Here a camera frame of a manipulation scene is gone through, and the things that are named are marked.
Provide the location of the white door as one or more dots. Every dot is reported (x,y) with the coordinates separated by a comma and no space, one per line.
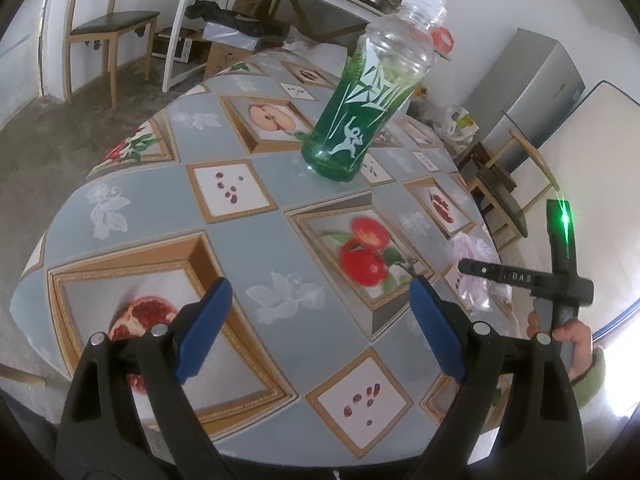
(20,60)

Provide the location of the black cloth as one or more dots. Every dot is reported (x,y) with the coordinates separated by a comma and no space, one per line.
(225,15)

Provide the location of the white toaster oven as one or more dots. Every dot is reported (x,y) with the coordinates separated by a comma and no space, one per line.
(172,47)

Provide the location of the dark wooden stool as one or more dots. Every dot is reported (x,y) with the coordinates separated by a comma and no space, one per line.
(475,160)

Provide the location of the fruit print tablecloth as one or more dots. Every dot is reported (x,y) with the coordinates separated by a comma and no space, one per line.
(250,220)

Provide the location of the green label plastic bottle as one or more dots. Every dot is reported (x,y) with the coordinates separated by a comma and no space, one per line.
(360,125)

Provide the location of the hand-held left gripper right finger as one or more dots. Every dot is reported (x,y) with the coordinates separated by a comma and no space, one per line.
(437,330)

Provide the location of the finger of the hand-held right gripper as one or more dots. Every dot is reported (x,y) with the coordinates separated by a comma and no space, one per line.
(477,270)

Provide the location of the person's right forearm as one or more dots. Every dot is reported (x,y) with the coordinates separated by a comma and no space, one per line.
(590,385)

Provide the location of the clear plastic bag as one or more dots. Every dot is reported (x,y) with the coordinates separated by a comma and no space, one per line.
(475,250)

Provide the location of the orange plastic bag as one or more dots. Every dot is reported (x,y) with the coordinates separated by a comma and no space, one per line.
(442,39)

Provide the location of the white paper sheets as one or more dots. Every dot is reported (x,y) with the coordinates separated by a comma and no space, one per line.
(310,45)

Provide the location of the grey refrigerator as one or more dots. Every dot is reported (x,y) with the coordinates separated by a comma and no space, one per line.
(530,90)

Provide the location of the person's right hand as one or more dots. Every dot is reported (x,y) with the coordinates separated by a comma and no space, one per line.
(580,345)

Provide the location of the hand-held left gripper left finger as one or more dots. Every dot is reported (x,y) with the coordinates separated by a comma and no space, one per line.
(205,330)

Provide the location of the wooden chair with dark seat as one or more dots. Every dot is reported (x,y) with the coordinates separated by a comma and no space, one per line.
(505,200)
(110,22)

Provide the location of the cardboard box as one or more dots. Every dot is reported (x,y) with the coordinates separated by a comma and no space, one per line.
(225,57)

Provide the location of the white plastic bag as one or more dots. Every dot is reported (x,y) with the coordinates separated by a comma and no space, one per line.
(460,120)

